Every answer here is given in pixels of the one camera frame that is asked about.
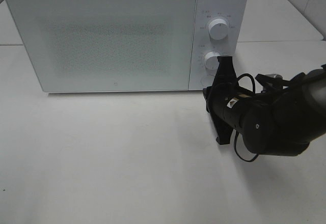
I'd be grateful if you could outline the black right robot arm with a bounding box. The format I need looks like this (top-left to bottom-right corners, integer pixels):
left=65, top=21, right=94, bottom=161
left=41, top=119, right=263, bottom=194
left=203, top=56, right=325, bottom=156

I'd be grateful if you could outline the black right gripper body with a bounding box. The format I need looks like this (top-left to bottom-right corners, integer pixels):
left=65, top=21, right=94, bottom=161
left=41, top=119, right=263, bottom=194
left=203, top=78, right=242, bottom=127

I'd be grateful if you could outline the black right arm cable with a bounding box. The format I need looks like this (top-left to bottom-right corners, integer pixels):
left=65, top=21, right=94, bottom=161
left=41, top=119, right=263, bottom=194
left=233, top=73, right=260, bottom=163

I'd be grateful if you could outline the white microwave oven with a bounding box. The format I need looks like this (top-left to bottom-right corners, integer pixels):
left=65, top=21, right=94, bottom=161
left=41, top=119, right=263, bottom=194
left=5, top=0, right=247, bottom=93

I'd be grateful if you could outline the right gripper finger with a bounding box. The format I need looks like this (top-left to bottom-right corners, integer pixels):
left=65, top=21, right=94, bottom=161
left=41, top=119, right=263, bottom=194
left=213, top=55, right=236, bottom=84
left=210, top=114, right=233, bottom=145

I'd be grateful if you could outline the white microwave door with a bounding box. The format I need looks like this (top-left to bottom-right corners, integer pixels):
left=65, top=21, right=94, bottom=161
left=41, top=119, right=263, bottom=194
left=7, top=0, right=196, bottom=93

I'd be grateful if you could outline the round white door button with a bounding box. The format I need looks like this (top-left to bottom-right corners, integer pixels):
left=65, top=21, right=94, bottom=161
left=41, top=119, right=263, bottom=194
left=201, top=75, right=214, bottom=88

